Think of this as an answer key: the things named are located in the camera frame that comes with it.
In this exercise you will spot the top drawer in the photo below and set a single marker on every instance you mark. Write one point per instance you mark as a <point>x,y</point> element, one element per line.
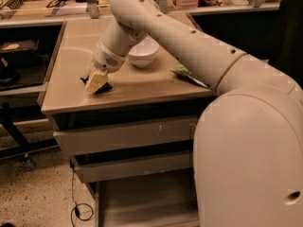
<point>126,135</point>

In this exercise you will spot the grey drawer cabinet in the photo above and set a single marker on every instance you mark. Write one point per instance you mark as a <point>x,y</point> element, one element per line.
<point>137,95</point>

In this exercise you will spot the soldering iron stand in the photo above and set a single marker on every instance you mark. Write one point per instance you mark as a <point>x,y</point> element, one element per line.
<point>9,8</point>

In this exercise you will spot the black office chair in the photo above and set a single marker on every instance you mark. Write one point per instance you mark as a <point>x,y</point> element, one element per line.
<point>291,33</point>

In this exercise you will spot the dark blue rxbar wrapper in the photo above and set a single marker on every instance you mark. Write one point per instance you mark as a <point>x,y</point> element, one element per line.
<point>106,87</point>

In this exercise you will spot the white bowl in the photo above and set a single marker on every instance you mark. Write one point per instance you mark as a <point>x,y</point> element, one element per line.
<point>144,53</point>

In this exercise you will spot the middle drawer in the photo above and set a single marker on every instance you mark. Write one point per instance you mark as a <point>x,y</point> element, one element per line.
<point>134,167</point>

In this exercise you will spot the green chip bag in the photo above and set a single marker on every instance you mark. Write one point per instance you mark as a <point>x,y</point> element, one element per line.
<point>181,71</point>

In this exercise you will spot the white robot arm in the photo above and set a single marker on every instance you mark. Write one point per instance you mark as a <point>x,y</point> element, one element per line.
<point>247,154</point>

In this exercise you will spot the black table leg with caster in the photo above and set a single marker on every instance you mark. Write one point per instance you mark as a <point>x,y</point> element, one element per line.
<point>24,147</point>

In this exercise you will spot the open bottom drawer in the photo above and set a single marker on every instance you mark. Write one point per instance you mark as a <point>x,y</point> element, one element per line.
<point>158,200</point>

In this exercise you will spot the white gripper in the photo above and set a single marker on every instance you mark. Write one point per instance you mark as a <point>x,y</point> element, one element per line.
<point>106,58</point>

